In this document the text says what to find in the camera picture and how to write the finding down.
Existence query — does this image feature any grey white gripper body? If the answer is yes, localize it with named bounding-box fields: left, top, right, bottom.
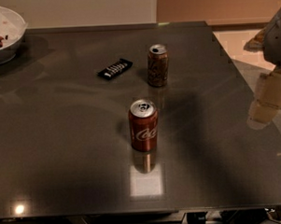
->
left=263, top=8, right=281, bottom=66

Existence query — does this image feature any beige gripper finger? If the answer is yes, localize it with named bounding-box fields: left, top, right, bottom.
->
left=247, top=67, right=281, bottom=130

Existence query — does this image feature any red coke can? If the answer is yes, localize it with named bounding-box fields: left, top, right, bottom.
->
left=128, top=99, right=159, bottom=152

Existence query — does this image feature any orange soda can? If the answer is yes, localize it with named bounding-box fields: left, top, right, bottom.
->
left=148, top=44, right=169, bottom=87

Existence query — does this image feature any black snack bar wrapper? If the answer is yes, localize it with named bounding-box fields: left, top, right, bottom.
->
left=98, top=59, right=133, bottom=80

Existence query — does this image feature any white bowl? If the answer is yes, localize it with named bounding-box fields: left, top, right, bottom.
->
left=0, top=6, right=27, bottom=64

